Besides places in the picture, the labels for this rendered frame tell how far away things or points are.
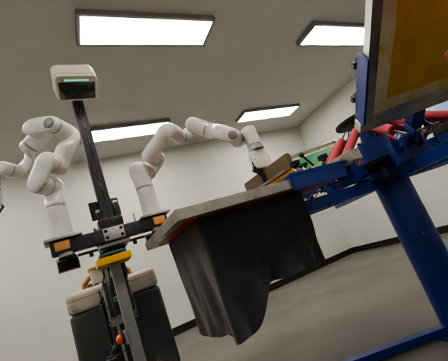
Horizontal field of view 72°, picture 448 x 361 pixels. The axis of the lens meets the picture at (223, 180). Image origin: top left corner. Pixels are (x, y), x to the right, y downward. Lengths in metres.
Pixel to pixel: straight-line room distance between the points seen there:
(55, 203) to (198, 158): 4.44
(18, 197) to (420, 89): 4.99
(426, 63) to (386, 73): 0.16
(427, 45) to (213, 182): 4.79
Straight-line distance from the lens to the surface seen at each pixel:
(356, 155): 1.47
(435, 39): 1.45
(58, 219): 1.64
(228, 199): 1.08
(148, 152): 1.75
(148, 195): 1.71
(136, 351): 1.35
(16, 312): 5.10
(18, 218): 5.29
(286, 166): 1.41
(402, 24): 1.32
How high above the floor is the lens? 0.79
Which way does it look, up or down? 13 degrees up
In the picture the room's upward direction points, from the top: 20 degrees counter-clockwise
